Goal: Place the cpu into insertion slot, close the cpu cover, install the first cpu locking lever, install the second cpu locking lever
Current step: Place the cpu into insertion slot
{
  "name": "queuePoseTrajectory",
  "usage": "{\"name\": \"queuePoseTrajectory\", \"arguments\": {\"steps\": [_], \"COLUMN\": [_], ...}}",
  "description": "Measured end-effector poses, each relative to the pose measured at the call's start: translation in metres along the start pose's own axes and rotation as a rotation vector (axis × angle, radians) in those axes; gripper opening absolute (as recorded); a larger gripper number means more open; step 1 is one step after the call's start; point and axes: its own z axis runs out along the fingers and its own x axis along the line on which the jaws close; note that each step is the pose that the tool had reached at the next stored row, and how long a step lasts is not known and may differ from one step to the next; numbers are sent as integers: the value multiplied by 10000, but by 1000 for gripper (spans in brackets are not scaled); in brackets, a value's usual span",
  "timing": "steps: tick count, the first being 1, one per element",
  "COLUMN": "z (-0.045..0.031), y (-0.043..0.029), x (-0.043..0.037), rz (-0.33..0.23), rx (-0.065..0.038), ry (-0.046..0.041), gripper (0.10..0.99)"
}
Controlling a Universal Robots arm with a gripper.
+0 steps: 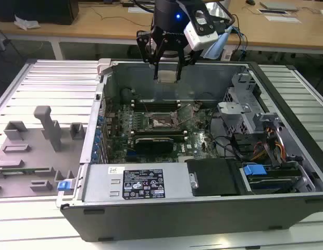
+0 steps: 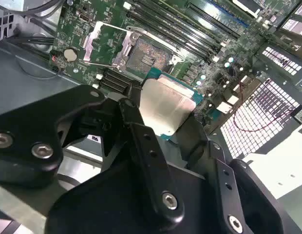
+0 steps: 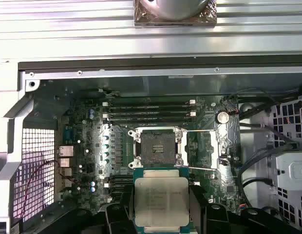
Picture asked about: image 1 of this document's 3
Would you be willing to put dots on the crumpled white paper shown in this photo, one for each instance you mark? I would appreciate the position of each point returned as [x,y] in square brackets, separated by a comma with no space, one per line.
[27,23]

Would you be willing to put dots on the wooden desk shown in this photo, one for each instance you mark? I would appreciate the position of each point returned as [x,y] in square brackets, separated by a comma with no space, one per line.
[99,28]

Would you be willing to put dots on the black bay cover plate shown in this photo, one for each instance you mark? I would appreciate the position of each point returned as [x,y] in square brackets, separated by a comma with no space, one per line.
[213,177]

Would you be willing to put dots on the black power adapter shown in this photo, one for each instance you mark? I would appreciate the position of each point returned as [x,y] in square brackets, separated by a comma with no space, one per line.
[128,4]

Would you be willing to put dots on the CPU socket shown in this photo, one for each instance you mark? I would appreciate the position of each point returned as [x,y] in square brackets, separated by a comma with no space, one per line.
[161,122]

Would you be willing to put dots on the metal drive cage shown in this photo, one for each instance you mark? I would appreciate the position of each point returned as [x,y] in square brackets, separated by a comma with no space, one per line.
[237,114]

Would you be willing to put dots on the gray power supply unit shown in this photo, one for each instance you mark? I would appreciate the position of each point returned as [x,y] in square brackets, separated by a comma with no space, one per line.
[104,182]

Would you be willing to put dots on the green motherboard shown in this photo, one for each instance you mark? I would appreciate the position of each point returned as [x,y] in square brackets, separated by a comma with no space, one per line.
[198,145]

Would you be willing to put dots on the white depth camera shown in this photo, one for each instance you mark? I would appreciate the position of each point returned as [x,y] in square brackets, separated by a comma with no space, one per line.
[200,39]

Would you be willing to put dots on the silver CPU plate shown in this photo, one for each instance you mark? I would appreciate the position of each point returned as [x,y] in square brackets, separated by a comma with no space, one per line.
[167,76]

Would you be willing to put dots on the blue slot retainer tab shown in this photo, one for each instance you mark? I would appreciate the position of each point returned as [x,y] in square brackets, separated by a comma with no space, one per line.
[97,140]
[100,119]
[98,133]
[94,152]

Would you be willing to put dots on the black computer mouse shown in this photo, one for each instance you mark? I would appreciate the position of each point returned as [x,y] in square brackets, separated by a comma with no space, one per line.
[250,2]

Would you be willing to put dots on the metal disk bay bracket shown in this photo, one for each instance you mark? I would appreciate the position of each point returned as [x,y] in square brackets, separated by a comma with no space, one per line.
[278,122]

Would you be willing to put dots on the black strip white frame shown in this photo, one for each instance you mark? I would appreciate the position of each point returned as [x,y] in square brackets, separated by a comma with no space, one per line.
[272,11]

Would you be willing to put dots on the gray parts rack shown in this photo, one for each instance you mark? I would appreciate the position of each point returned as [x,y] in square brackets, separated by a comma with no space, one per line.
[28,161]

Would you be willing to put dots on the blue plastic latch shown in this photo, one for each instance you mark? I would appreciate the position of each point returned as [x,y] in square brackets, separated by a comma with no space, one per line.
[62,186]

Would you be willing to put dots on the white paper sheet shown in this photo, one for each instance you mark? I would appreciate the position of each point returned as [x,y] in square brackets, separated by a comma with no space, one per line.
[282,19]
[139,10]

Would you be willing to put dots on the black PC case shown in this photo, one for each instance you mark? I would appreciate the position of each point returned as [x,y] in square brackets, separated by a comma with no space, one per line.
[177,218]

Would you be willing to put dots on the black graphics card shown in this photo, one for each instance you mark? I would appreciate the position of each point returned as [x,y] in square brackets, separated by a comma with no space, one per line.
[153,147]

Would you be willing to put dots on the black case fan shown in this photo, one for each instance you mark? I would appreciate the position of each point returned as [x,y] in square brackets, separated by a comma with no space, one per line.
[127,95]

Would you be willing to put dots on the hard disk in blue carrier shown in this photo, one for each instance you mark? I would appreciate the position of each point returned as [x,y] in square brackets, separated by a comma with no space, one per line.
[254,173]

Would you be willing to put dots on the gray laptop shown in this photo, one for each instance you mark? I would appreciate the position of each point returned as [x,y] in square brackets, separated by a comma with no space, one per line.
[278,5]

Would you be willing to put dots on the green RAM stick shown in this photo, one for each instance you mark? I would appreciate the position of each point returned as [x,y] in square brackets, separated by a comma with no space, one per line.
[20,172]

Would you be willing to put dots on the black RAM slot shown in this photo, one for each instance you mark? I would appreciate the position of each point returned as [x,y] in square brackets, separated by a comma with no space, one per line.
[164,101]
[159,131]
[159,136]
[164,109]
[164,106]

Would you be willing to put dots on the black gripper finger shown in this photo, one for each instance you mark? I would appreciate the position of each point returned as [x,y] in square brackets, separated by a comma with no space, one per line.
[144,47]
[180,57]

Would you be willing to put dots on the black computer box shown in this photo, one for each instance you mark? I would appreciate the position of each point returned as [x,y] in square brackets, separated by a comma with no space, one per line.
[34,10]

